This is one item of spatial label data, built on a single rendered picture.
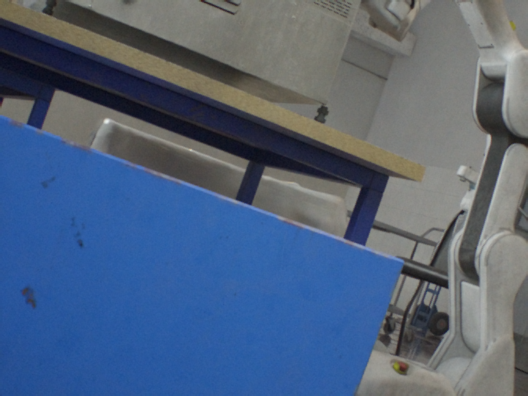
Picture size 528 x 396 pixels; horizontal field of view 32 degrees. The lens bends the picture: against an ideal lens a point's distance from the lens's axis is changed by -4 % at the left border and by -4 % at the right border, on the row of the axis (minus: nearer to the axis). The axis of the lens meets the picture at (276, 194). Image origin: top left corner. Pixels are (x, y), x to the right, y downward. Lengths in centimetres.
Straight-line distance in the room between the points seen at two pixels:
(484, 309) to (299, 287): 175
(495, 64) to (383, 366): 90
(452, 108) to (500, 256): 907
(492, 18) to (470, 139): 846
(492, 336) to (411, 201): 906
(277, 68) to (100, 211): 73
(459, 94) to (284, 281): 1075
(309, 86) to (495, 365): 132
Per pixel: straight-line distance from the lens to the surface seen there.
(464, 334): 278
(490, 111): 266
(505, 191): 263
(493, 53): 265
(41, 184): 81
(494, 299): 261
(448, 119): 1160
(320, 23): 154
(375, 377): 231
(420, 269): 341
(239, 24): 148
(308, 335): 90
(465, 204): 292
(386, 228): 728
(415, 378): 235
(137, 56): 131
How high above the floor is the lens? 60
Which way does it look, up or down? 1 degrees up
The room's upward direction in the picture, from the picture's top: 20 degrees clockwise
